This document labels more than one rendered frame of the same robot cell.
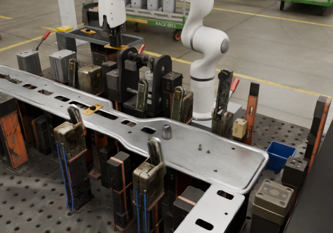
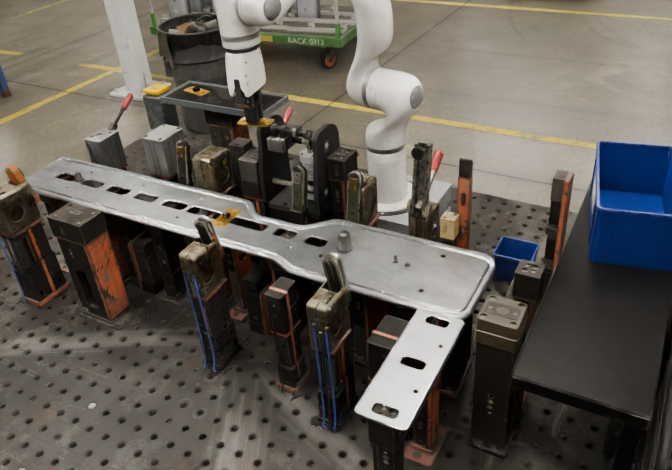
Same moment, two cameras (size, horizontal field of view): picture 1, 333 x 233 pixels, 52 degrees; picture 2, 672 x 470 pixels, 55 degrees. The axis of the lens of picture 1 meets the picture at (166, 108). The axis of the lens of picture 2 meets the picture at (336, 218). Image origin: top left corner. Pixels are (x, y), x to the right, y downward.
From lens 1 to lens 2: 0.32 m
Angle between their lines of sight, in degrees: 4
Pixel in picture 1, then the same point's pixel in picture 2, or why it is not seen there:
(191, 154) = (383, 270)
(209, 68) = (396, 133)
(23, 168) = (123, 317)
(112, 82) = (249, 171)
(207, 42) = (389, 94)
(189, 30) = (358, 77)
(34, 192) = (150, 351)
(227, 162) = (436, 276)
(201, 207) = (407, 341)
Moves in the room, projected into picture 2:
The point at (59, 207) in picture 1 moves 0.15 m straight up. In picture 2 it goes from (193, 369) to (181, 324)
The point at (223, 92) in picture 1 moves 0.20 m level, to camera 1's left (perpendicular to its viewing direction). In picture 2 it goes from (421, 176) to (333, 185)
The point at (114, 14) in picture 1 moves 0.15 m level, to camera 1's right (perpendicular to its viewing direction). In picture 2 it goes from (250, 76) to (319, 70)
